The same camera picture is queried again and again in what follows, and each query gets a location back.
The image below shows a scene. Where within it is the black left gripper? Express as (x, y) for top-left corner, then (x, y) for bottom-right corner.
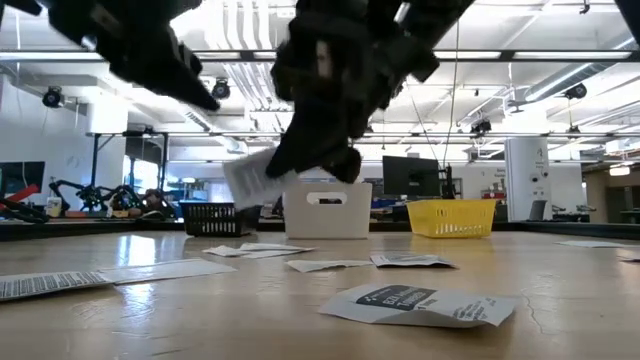
(47, 0), (221, 112)

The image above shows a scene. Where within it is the small plain white packet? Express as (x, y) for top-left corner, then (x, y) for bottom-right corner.
(202, 244), (251, 259)

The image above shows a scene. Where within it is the red robot part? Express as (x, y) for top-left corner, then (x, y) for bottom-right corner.
(0, 183), (41, 206)

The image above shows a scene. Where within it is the dark wall screen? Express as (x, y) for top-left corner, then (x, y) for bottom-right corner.
(0, 160), (46, 199)

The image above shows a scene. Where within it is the silver ventilation duct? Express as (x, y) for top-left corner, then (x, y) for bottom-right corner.
(522, 24), (640, 104)

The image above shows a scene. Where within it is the narrow plain white packet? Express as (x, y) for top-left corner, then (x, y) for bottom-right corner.
(286, 258), (374, 274)

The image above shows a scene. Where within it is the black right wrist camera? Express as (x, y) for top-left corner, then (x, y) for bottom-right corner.
(327, 145), (363, 184)

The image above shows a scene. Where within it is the white plastic bin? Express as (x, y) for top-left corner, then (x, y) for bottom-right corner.
(283, 177), (374, 240)

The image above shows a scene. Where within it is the black neighbouring rig frame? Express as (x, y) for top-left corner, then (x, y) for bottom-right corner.
(87, 130), (640, 214)

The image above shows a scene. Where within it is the black ceiling-hung camera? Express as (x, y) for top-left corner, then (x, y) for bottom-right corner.
(42, 85), (65, 109)
(469, 117), (494, 136)
(211, 78), (232, 101)
(564, 82), (589, 101)

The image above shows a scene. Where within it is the black slotted plastic basket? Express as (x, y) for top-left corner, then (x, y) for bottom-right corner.
(179, 201), (261, 238)

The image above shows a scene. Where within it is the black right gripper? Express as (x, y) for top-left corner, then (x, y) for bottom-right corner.
(264, 0), (436, 179)

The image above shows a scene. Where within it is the yellow slotted plastic basket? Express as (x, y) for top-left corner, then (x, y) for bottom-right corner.
(405, 198), (498, 240)

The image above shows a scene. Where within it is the grey office chair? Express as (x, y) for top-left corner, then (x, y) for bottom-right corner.
(528, 199), (549, 222)

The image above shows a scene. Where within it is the black computer monitor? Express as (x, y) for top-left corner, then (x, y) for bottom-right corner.
(382, 155), (441, 199)

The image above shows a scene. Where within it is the black aluminium table frame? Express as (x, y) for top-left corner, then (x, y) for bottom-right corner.
(0, 218), (640, 241)

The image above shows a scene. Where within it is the white square column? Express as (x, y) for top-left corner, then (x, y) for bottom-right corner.
(503, 107), (551, 222)

